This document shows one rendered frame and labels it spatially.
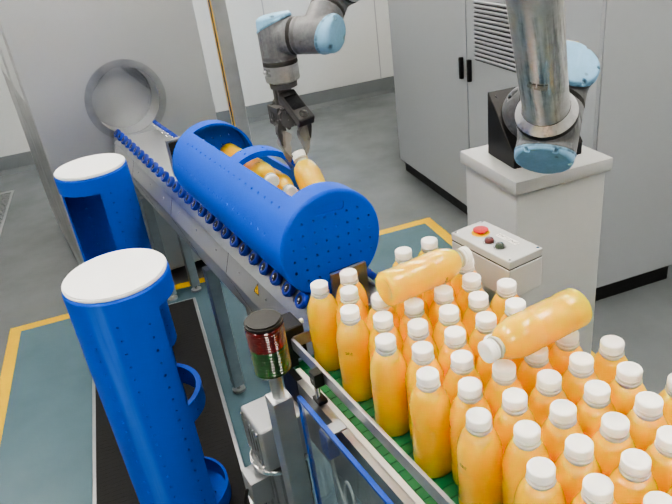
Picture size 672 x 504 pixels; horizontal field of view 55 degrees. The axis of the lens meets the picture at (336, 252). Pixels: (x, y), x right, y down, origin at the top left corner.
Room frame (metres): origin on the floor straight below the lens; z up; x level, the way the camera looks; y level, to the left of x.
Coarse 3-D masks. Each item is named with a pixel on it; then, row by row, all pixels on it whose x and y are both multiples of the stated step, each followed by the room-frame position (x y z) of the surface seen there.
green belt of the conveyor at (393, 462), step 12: (300, 360) 1.25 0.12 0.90; (336, 372) 1.18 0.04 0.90; (336, 396) 1.10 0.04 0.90; (348, 408) 1.05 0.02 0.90; (372, 408) 1.04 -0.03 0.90; (360, 432) 0.98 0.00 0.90; (408, 432) 0.96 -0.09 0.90; (372, 444) 0.94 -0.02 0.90; (408, 444) 0.93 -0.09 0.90; (384, 456) 0.91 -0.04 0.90; (396, 468) 0.87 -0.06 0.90; (408, 480) 0.84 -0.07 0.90; (444, 480) 0.83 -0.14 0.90; (420, 492) 0.81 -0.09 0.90; (444, 492) 0.80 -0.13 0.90; (456, 492) 0.80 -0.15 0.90
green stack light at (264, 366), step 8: (280, 352) 0.86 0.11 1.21; (288, 352) 0.88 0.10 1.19; (256, 360) 0.86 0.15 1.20; (264, 360) 0.85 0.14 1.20; (272, 360) 0.85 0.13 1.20; (280, 360) 0.86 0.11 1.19; (288, 360) 0.87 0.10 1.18; (256, 368) 0.86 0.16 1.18; (264, 368) 0.85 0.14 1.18; (272, 368) 0.85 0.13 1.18; (280, 368) 0.86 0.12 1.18; (288, 368) 0.87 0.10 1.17; (264, 376) 0.85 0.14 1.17; (272, 376) 0.85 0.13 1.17; (280, 376) 0.85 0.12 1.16
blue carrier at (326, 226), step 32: (192, 128) 2.17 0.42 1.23; (224, 128) 2.24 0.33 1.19; (192, 160) 1.99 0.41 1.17; (224, 160) 1.83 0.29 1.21; (192, 192) 1.99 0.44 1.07; (224, 192) 1.72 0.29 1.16; (256, 192) 1.58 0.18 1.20; (320, 192) 1.44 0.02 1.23; (352, 192) 1.47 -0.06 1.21; (224, 224) 1.78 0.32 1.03; (256, 224) 1.51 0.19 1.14; (288, 224) 1.39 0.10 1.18; (320, 224) 1.43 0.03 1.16; (352, 224) 1.46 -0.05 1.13; (288, 256) 1.38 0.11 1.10; (320, 256) 1.42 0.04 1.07; (352, 256) 1.46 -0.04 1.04
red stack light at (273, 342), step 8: (280, 328) 0.87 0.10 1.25; (248, 336) 0.86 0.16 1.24; (256, 336) 0.85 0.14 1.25; (264, 336) 0.85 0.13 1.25; (272, 336) 0.85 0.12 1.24; (280, 336) 0.86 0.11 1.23; (248, 344) 0.87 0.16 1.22; (256, 344) 0.85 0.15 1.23; (264, 344) 0.85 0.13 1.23; (272, 344) 0.85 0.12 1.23; (280, 344) 0.86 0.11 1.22; (256, 352) 0.86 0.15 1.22; (264, 352) 0.85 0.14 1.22; (272, 352) 0.85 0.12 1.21
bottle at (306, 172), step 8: (296, 160) 1.66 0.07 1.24; (304, 160) 1.65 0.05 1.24; (296, 168) 1.64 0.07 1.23; (304, 168) 1.63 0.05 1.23; (312, 168) 1.63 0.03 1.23; (296, 176) 1.63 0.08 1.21; (304, 176) 1.61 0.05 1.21; (312, 176) 1.61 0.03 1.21; (320, 176) 1.62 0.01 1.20; (304, 184) 1.60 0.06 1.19
